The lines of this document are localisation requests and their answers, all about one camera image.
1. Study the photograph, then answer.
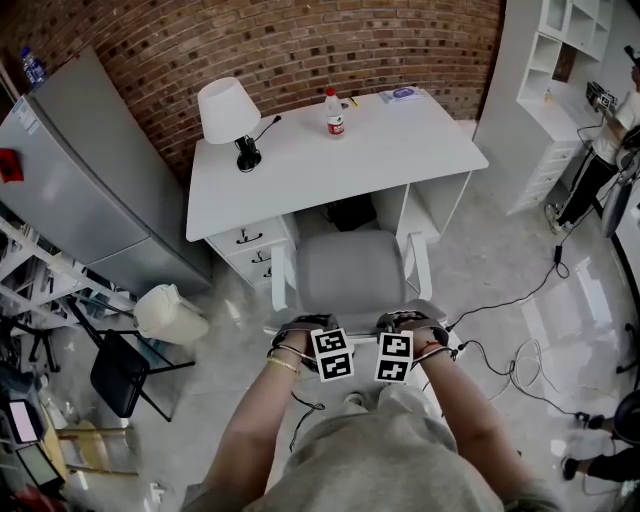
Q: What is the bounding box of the white desk with drawers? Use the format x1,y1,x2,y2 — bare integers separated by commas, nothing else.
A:
184,91,490,290

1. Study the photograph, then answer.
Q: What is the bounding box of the light wooden stool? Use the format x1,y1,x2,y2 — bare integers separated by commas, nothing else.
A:
54,419,141,476

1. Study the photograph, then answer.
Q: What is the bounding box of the person's grey shirt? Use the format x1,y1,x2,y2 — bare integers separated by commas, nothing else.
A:
182,384,561,512

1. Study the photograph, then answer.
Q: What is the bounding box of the black cable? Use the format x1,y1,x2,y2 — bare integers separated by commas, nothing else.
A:
457,339,591,421
444,244,571,331
287,389,326,454

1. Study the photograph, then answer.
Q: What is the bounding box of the person's right hand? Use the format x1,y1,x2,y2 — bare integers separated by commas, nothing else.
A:
374,309,450,359

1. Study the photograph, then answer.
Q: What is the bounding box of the white shelf cabinet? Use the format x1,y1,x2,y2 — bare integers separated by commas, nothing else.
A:
472,0,616,216

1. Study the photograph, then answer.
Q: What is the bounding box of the white metal shelf rack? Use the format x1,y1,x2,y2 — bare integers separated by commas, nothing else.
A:
0,214,139,331

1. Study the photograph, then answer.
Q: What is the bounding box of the silver refrigerator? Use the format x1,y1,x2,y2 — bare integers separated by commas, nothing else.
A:
0,47,214,299

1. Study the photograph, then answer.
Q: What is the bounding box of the black bag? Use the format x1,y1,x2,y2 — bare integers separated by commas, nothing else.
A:
327,197,378,232

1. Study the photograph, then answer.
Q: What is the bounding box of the black folding chair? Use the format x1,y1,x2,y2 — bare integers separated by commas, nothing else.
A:
67,294,196,423

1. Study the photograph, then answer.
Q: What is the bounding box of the red paper decoration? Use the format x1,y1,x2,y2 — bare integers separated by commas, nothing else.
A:
0,147,25,184

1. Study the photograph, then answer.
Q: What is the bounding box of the person's left forearm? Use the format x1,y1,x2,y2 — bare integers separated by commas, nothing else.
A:
199,349,316,506

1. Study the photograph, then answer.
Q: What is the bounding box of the gold bracelet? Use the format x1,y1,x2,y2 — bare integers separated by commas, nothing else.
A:
266,355,302,377

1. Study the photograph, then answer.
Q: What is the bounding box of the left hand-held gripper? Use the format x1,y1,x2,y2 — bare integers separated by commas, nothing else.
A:
309,327,355,384

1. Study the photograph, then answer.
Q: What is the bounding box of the person's right forearm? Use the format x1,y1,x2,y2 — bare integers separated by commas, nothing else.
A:
412,349,534,496

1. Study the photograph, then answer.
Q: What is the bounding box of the brown book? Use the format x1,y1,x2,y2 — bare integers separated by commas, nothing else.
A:
552,49,576,84

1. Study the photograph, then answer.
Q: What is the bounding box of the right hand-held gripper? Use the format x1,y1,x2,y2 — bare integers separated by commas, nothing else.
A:
373,329,415,385

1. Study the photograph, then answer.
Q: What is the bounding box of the white shade table lamp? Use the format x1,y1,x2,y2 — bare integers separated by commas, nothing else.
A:
196,76,283,174

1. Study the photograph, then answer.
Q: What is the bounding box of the red label water bottle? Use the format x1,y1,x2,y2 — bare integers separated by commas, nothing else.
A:
323,88,347,141

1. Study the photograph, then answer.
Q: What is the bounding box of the cream plastic trash bin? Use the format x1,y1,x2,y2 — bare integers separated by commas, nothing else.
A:
133,283,211,346

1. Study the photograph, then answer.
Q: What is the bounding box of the person's left hand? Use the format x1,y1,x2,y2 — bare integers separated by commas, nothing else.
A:
271,313,340,359

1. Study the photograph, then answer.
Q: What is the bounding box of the blue label water bottle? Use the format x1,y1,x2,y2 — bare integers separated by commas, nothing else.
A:
18,47,49,86

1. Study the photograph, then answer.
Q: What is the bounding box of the pink screen laptop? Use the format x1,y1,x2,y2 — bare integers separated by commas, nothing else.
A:
7,399,46,445

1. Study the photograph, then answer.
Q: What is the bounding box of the blue flat packet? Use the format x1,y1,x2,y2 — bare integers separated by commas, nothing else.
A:
378,85,431,105

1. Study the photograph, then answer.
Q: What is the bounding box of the dark screen tablet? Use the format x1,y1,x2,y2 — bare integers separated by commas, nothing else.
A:
14,443,66,489

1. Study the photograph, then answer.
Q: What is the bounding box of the thin silver bangle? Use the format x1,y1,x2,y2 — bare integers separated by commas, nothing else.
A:
269,343,316,361

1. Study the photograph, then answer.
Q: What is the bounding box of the white and grey chair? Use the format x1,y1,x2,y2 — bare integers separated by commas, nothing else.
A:
263,229,449,346

